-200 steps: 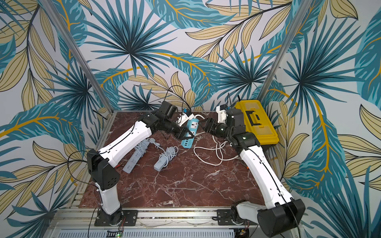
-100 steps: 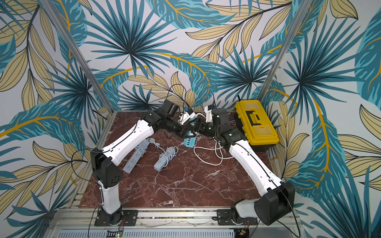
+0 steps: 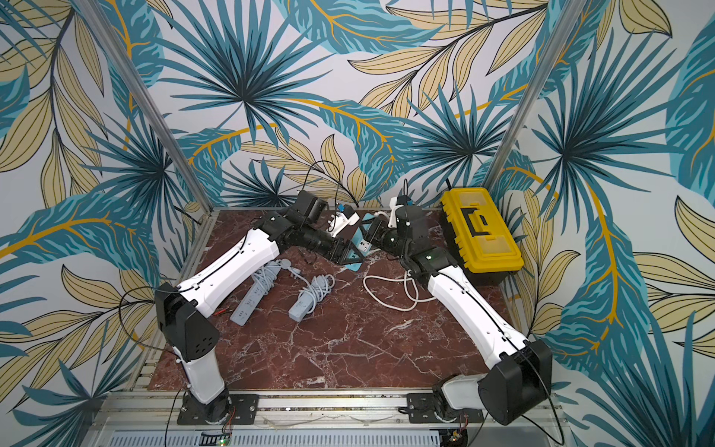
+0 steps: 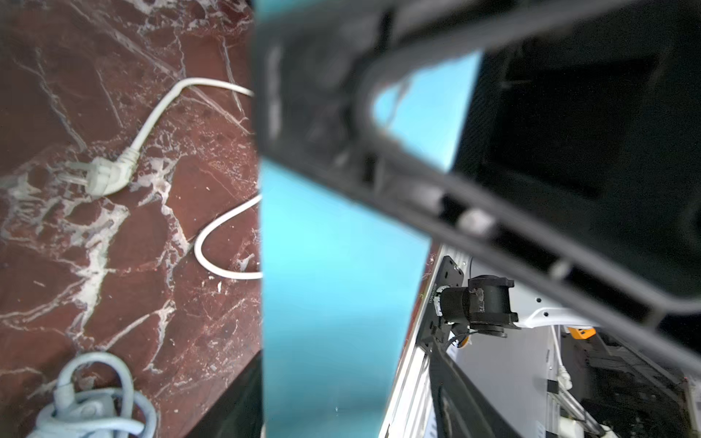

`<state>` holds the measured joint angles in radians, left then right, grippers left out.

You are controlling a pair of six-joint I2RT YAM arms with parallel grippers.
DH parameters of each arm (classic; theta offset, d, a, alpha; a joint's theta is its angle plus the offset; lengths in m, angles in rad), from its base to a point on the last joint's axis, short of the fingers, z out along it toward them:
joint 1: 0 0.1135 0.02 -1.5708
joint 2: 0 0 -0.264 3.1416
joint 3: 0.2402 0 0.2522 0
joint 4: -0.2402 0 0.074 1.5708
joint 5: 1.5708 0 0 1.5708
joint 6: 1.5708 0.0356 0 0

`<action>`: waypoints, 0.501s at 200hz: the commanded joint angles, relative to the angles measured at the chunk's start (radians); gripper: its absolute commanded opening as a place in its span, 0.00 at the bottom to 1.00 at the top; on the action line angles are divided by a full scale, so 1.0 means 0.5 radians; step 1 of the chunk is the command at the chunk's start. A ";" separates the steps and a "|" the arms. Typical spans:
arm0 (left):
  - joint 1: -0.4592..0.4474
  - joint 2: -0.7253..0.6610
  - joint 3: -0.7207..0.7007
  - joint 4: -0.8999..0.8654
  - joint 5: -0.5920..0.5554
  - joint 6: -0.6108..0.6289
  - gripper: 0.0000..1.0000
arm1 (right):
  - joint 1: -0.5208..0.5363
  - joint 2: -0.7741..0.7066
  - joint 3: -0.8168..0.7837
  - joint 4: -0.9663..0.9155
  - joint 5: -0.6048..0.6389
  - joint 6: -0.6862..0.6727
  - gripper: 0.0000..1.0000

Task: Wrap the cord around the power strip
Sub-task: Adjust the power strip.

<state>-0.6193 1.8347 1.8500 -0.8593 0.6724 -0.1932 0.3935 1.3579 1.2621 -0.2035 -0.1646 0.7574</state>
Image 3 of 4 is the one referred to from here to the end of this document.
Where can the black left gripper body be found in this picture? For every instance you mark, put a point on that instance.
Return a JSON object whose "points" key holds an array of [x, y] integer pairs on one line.
{"points": [[331, 250]]}

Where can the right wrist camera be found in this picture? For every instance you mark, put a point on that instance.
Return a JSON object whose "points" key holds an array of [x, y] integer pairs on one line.
{"points": [[401, 208]]}

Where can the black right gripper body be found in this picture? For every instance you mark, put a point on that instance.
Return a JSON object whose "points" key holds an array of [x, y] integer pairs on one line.
{"points": [[371, 232]]}

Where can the aluminium frame post right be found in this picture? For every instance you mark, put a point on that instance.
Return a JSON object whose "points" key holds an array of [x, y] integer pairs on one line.
{"points": [[542, 70]]}

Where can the aluminium frame post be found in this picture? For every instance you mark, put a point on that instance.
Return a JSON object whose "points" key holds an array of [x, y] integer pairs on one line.
{"points": [[109, 40], [542, 70]]}

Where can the teal power strip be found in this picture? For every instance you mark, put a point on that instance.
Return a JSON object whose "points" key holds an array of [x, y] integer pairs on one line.
{"points": [[362, 247]]}

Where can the short grey power strip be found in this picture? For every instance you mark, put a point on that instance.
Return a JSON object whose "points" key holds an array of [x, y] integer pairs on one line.
{"points": [[307, 301]]}

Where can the yellow black toolbox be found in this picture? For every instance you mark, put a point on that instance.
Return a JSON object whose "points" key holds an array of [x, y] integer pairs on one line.
{"points": [[477, 236]]}

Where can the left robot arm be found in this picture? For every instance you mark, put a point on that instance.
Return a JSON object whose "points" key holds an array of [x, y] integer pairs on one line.
{"points": [[292, 227]]}

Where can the aluminium frame post left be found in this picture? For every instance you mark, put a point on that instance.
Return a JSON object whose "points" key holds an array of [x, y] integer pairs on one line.
{"points": [[109, 40]]}

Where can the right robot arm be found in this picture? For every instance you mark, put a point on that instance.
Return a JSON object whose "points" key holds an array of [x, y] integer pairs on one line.
{"points": [[520, 370]]}

